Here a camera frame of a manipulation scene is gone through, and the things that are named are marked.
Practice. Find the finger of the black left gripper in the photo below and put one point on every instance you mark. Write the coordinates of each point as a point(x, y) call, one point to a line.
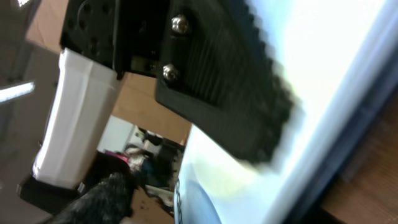
point(216, 74)

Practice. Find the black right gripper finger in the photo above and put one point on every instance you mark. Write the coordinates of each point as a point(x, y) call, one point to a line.
point(106, 203)

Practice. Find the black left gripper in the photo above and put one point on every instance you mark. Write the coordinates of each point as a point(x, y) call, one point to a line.
point(123, 35)

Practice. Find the blue screen smartphone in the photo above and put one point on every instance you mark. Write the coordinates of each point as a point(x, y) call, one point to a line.
point(329, 53)

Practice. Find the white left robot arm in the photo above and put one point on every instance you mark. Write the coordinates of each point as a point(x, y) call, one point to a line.
point(87, 94)

